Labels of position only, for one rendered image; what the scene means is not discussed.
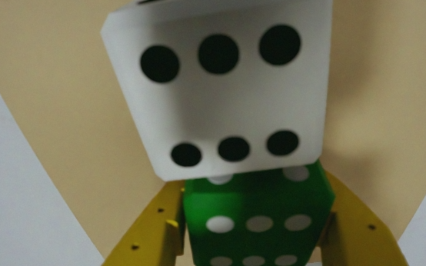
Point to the green die with white pips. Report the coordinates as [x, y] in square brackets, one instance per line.
[271, 217]

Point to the tan flat mat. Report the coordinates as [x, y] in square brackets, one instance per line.
[58, 82]

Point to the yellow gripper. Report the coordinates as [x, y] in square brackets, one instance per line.
[353, 235]

